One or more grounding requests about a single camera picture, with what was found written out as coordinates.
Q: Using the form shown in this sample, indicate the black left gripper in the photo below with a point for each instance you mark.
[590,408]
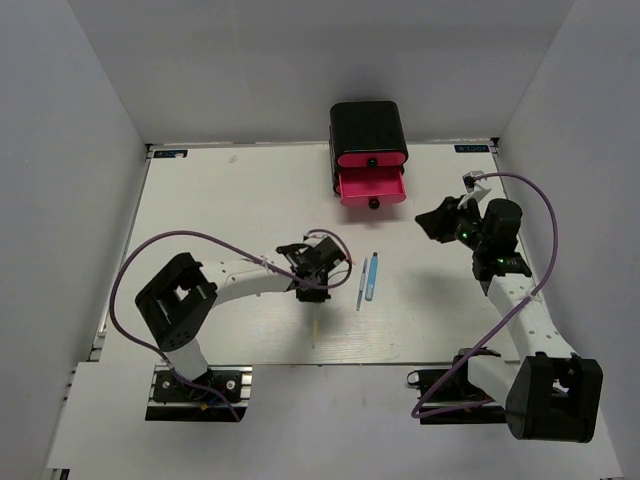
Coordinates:
[312,295]

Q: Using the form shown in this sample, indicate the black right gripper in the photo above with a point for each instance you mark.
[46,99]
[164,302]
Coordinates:
[438,223]

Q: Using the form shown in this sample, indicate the yellow pencil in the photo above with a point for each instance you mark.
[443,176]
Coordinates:
[315,324]

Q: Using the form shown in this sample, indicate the pink top drawer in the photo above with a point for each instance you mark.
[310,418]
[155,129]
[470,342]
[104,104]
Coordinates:
[372,159]

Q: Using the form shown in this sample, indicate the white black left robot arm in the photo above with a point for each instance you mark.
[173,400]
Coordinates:
[179,298]

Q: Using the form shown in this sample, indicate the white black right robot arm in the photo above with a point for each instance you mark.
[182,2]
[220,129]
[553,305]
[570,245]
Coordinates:
[553,393]

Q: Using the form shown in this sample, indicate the slim blue grey pen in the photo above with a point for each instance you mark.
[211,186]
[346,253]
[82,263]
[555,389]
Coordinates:
[362,284]

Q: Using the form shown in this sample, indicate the light blue marker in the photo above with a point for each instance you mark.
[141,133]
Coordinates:
[372,276]

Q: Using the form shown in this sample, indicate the blue label right corner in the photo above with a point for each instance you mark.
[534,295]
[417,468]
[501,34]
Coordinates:
[471,148]

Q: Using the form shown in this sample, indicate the blue label corner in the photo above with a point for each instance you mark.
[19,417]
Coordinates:
[170,154]
[471,148]

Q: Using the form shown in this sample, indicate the black drawer cabinet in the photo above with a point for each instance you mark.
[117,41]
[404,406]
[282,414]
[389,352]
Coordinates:
[363,126]

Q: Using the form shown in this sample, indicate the blue label left corner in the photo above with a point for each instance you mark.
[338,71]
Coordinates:
[170,154]

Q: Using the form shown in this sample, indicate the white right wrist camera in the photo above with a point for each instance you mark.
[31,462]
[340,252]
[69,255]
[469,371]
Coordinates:
[476,188]

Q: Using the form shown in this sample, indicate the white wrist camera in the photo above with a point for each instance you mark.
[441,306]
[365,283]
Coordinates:
[313,237]
[476,188]

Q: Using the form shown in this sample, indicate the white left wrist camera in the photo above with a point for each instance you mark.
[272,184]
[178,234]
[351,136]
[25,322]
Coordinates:
[313,237]

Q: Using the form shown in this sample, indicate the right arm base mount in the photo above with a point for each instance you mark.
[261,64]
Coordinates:
[445,390]

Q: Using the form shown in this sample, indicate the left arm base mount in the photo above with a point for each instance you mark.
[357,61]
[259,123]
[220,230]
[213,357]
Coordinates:
[225,398]

